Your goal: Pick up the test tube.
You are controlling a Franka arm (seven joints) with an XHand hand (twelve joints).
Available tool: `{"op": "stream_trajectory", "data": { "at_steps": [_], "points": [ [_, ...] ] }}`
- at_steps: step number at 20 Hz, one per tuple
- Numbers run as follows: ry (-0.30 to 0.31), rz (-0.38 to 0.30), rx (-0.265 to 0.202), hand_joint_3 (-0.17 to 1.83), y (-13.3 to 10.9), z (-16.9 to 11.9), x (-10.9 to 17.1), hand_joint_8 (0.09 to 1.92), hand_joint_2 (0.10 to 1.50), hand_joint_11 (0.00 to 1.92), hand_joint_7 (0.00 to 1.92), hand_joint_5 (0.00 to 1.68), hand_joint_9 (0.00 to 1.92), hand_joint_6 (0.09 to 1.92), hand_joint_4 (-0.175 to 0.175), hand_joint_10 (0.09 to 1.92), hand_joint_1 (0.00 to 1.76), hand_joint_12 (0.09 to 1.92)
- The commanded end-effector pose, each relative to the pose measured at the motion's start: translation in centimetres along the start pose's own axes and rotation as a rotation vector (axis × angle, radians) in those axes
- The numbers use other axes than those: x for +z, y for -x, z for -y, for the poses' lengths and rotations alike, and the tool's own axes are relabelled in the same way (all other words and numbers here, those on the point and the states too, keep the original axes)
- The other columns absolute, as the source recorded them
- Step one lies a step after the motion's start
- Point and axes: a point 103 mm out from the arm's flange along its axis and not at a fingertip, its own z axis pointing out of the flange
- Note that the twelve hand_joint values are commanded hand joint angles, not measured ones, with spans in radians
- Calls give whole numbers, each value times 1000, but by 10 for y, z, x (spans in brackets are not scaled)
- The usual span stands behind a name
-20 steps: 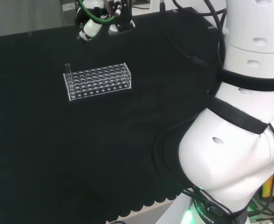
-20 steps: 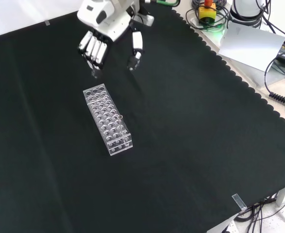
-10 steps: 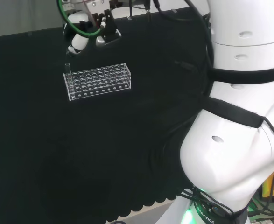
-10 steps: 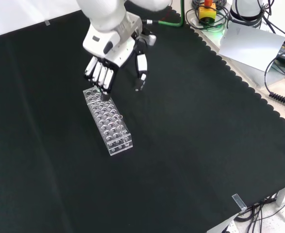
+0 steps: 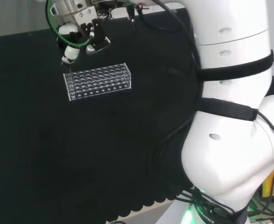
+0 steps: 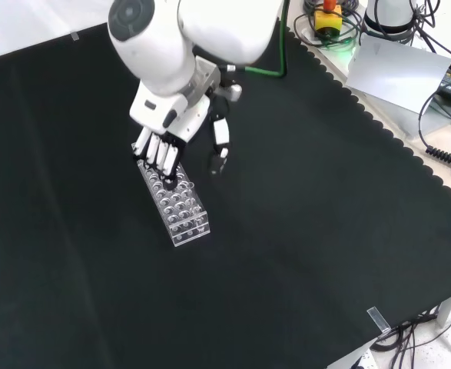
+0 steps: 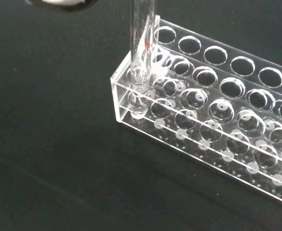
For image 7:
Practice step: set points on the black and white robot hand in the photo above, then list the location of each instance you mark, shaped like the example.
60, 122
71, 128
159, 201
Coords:
61, 3

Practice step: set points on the clear acrylic test tube rack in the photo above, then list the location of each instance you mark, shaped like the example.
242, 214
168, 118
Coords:
203, 108

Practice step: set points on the black bench cloth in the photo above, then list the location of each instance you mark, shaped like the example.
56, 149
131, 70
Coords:
59, 144

